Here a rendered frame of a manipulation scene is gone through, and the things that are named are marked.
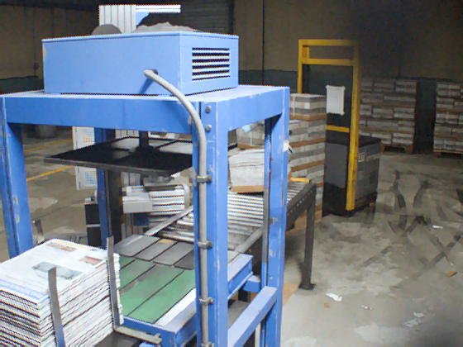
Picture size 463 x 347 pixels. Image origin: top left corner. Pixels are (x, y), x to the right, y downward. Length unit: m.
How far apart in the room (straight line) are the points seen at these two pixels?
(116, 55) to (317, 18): 9.28
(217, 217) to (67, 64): 0.79
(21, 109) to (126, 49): 0.46
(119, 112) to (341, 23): 9.33
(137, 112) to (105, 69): 0.27
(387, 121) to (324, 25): 2.89
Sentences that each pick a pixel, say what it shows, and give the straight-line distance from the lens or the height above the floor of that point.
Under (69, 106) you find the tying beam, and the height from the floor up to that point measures 1.52.
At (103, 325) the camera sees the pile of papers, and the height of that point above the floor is 0.84.
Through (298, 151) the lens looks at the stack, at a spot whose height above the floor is 0.79.
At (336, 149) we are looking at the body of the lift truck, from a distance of 5.30.
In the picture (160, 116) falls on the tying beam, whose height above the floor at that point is 1.50.
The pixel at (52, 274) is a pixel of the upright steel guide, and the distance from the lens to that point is 1.33.
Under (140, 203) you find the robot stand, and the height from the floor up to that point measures 0.72.
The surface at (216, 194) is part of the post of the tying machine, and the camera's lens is 1.38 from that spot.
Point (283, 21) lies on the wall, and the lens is 10.97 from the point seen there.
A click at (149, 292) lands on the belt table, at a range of 1.88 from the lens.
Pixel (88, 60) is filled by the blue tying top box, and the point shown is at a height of 1.66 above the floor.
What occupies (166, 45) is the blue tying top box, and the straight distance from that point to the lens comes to 1.53.
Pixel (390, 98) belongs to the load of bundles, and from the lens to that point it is 8.84.
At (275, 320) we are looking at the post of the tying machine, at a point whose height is 0.54.
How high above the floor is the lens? 1.68
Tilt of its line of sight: 14 degrees down
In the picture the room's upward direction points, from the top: straight up
